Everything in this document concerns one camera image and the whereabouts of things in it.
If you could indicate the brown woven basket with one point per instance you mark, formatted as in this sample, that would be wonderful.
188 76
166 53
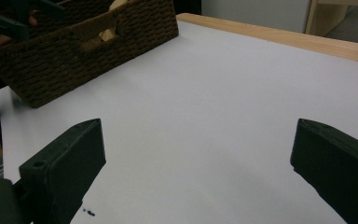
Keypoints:
59 71

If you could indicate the white table board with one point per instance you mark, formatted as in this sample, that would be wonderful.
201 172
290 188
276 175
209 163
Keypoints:
199 109

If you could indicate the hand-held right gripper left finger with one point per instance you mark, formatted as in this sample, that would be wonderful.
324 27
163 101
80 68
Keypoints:
65 168

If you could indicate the light wooden desk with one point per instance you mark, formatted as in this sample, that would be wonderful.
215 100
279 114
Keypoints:
326 15

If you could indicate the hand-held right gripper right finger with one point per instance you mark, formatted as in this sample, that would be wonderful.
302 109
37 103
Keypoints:
338 165

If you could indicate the tan cloth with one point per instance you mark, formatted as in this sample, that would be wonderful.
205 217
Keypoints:
108 34

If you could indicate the wooden table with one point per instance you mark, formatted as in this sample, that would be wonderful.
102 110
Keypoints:
276 35

